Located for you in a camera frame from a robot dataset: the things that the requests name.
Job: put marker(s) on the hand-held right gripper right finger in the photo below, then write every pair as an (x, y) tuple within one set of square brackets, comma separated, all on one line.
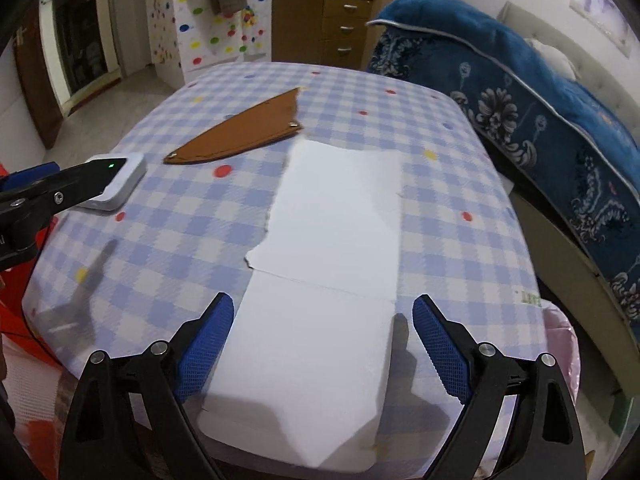
[(442, 355)]

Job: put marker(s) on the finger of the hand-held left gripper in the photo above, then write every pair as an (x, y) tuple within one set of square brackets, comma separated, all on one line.
[(25, 176), (80, 182)]

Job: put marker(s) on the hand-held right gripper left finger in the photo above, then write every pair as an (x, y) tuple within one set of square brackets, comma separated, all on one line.
[(205, 355)]

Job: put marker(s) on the white device with green light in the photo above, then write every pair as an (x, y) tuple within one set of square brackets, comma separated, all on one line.
[(117, 190)]

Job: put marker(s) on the white paper sheet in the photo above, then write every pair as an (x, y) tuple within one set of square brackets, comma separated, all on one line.
[(335, 270)]

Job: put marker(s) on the brown wooden door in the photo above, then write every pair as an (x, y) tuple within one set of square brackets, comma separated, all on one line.
[(37, 90)]

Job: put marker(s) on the blue checkered tablecloth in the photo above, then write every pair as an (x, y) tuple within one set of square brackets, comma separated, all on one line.
[(175, 240)]

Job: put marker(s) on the pink plastic bag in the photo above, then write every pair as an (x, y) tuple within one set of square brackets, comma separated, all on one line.
[(562, 355)]

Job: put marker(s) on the red plastic chair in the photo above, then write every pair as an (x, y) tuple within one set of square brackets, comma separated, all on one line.
[(25, 360)]

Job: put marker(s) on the dark display cabinet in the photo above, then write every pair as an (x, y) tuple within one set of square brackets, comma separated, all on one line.
[(82, 40)]

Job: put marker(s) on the brown leather sheath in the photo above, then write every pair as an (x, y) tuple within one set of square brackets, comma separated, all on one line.
[(250, 130)]

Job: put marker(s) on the white dotted cabinet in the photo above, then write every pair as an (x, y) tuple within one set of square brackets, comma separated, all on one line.
[(210, 45)]

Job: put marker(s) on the wooden drawer cabinet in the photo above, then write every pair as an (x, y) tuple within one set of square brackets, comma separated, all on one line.
[(320, 25)]

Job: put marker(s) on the blue floral blanket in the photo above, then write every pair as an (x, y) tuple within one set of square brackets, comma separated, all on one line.
[(500, 60)]

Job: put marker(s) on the beige upholstered bed frame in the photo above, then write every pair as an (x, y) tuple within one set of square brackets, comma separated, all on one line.
[(600, 85)]

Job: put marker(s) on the large wall photo frame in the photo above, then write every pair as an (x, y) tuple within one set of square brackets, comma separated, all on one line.
[(600, 15)]

